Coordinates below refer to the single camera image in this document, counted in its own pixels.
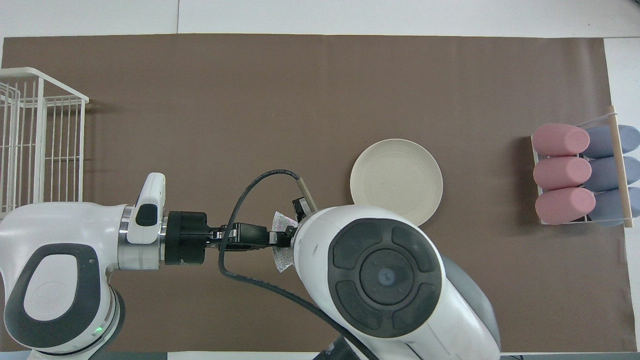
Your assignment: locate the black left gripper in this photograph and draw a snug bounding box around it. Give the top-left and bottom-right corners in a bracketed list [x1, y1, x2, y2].
[164, 198, 308, 266]

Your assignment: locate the clear plastic cup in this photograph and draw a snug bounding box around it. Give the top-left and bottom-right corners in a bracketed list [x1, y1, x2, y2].
[270, 211, 301, 274]

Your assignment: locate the cream round plate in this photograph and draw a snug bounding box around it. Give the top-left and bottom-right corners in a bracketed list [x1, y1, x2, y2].
[350, 138, 444, 227]

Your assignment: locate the brown paper table mat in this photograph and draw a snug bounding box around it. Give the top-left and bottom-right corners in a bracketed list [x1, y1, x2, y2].
[0, 34, 626, 353]

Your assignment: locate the pink plastic cup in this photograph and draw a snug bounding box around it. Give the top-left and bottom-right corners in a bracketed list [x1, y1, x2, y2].
[531, 123, 591, 157]
[535, 187, 597, 226]
[533, 156, 593, 191]

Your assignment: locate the blue plastic cup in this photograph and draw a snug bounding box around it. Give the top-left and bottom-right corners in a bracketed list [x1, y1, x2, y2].
[584, 124, 640, 159]
[589, 156, 640, 193]
[592, 187, 640, 227]

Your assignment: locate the white wire dish rack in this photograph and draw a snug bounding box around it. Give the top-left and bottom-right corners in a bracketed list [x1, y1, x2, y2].
[0, 67, 90, 216]

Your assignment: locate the white cup rack wooden handle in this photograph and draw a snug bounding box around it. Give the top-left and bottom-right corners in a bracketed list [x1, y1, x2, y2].
[531, 105, 635, 229]

